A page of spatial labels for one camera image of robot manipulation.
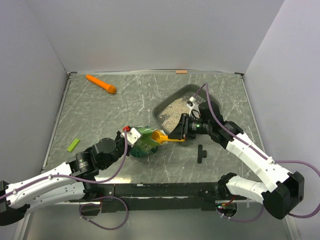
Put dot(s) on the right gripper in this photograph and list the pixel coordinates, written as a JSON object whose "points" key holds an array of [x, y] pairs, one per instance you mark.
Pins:
{"points": [[182, 130]]}

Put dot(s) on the green rectangular block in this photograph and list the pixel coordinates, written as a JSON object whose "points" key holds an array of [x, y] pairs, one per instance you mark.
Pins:
{"points": [[73, 145]]}

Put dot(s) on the orange carrot toy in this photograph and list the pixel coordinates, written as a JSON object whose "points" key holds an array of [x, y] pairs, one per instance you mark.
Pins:
{"points": [[108, 87]]}

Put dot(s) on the yellow plastic scoop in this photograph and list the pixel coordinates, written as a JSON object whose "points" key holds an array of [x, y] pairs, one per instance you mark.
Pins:
{"points": [[161, 138]]}

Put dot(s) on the litter granules pile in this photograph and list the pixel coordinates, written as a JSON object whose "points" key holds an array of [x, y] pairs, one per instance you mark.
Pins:
{"points": [[171, 115]]}

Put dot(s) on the green litter bag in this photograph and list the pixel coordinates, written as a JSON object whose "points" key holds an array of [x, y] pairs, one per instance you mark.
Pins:
{"points": [[145, 145]]}

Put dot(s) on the brown tape piece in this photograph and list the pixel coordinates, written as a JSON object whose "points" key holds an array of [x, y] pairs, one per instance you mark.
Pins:
{"points": [[181, 72]]}

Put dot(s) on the black T-shaped part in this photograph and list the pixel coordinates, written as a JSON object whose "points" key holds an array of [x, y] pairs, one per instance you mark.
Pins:
{"points": [[201, 154]]}

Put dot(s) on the black base bar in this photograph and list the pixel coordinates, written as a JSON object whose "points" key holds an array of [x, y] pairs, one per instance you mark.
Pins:
{"points": [[156, 196]]}

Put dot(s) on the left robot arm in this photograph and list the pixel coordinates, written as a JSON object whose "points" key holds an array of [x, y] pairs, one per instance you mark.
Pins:
{"points": [[72, 176]]}

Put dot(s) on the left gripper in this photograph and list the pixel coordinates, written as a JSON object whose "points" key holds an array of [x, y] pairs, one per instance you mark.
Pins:
{"points": [[118, 136]]}

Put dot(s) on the grey litter box tray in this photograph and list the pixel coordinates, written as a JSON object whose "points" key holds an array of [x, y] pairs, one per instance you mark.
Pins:
{"points": [[209, 107]]}

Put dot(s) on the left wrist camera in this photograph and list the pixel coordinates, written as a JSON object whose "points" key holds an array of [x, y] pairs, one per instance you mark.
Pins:
{"points": [[132, 135]]}

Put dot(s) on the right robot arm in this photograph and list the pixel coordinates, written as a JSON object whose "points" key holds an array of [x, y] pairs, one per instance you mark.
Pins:
{"points": [[278, 190]]}

